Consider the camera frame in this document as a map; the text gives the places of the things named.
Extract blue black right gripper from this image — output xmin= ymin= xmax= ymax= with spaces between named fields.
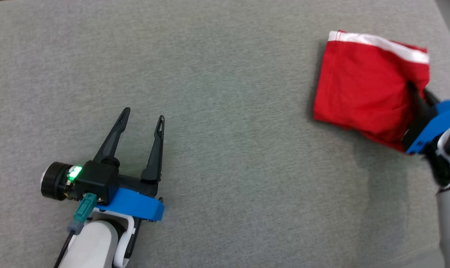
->
xmin=401 ymin=81 xmax=450 ymax=155

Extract red shorts with white stripes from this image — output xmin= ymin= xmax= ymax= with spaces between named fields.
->
xmin=313 ymin=30 xmax=431 ymax=153

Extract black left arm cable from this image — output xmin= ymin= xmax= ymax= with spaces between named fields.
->
xmin=53 ymin=230 xmax=77 ymax=268

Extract teal left camera connector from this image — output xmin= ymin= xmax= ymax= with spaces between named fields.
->
xmin=67 ymin=193 xmax=98 ymax=235

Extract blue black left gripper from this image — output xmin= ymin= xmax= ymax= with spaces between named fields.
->
xmin=93 ymin=107 xmax=165 ymax=259

